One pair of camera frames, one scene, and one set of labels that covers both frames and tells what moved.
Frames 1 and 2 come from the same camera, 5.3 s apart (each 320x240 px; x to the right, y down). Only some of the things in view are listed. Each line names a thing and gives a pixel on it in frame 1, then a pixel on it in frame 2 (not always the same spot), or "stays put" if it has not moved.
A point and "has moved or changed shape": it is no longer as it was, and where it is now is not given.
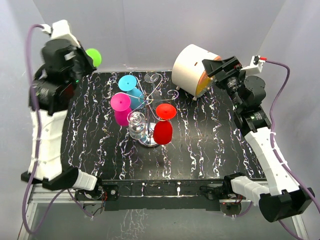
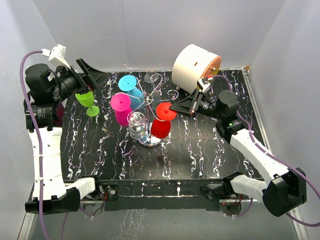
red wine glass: x=162 y=130 has moved or changed shape
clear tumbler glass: x=137 y=125 stays put
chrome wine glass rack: x=146 y=108 stays put
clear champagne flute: x=151 y=77 stays put
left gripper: x=90 y=68 -> x=93 y=78
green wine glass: x=95 y=55 -> x=87 y=100
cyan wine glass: x=127 y=83 stays put
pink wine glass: x=120 y=103 stays put
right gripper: x=232 y=68 -> x=190 y=105
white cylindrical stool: x=189 y=72 stays put
